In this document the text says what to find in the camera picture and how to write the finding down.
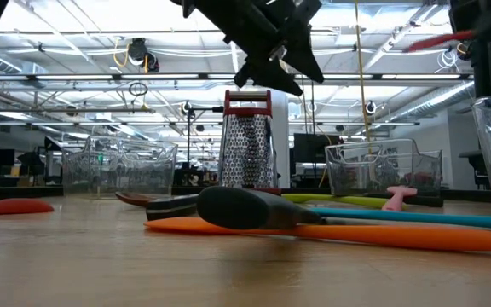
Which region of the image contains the lime green silicone spoon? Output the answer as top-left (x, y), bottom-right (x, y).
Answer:
top-left (280, 193), bottom-right (408, 211)

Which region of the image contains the red steel box grater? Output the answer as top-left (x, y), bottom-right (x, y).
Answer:
top-left (216, 89), bottom-right (284, 197)

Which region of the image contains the white coiled ceiling cable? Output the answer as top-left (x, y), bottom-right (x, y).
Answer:
top-left (436, 49), bottom-right (460, 74)

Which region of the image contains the red silicone spatula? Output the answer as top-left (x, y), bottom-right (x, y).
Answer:
top-left (406, 19), bottom-right (491, 54)

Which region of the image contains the orange silicone spatula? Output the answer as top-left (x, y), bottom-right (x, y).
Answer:
top-left (142, 216), bottom-right (491, 253)

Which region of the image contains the black stand pole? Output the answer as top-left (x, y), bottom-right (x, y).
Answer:
top-left (181, 101), bottom-right (225, 188)

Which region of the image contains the blue silicone spatula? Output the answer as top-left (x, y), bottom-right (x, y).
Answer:
top-left (311, 206), bottom-right (491, 233)

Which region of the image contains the pink silicone spatula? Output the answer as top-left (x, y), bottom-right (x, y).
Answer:
top-left (380, 185), bottom-right (419, 213)

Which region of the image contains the black hanging cable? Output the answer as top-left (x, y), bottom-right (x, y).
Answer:
top-left (306, 83), bottom-right (317, 136)

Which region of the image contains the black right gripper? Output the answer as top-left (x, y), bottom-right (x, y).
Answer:
top-left (448, 0), bottom-right (491, 49)

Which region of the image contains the long ceiling light strip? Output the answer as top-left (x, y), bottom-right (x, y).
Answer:
top-left (0, 72), bottom-right (475, 82)

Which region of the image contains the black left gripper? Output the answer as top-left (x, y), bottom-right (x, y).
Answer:
top-left (170, 0), bottom-right (326, 98)

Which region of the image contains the red silicone spoon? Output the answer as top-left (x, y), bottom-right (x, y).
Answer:
top-left (0, 197), bottom-right (55, 217)

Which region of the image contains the brown wooden spoon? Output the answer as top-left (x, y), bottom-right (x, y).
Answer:
top-left (114, 190), bottom-right (164, 209)

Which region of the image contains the paring knife black handle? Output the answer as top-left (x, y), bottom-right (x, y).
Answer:
top-left (196, 186), bottom-right (344, 231)

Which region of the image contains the wide steel knife black handle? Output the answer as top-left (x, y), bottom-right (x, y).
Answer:
top-left (144, 194), bottom-right (199, 223)

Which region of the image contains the black ceiling cord reel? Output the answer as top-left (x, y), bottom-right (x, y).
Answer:
top-left (126, 37), bottom-right (161, 74)
top-left (456, 41), bottom-right (476, 61)

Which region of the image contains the black hanging cable ring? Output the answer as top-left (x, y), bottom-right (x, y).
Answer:
top-left (127, 81), bottom-right (149, 98)

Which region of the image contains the yellow hanging cable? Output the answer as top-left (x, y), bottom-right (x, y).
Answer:
top-left (353, 0), bottom-right (373, 142)

